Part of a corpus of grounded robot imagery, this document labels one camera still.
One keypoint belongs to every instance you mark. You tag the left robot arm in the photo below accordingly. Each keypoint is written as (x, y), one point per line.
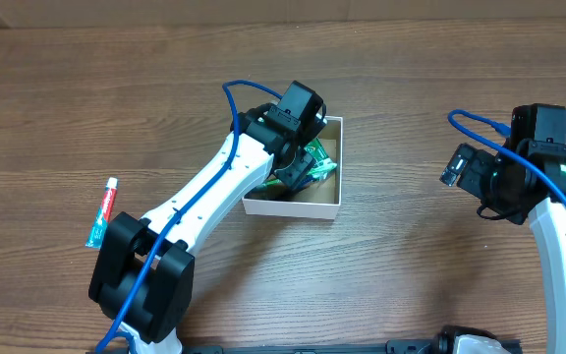
(144, 272)

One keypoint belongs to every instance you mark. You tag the green soap packet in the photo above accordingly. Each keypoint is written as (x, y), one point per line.
(322, 160)

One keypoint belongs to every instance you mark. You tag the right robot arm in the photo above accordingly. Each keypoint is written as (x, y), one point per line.
(547, 221)

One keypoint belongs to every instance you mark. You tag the white cardboard box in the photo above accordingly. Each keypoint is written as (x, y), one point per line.
(320, 200)

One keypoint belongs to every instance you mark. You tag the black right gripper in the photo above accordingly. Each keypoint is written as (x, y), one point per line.
(476, 169)

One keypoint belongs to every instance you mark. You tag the green toothbrush with cap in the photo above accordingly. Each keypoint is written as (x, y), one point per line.
(316, 174)

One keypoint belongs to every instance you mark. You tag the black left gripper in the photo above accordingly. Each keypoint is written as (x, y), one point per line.
(298, 167)

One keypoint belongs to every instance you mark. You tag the blue disposable razor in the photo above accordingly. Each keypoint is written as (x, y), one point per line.
(306, 182)

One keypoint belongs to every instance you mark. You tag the red Colgate toothpaste tube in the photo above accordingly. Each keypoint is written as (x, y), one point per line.
(100, 224)

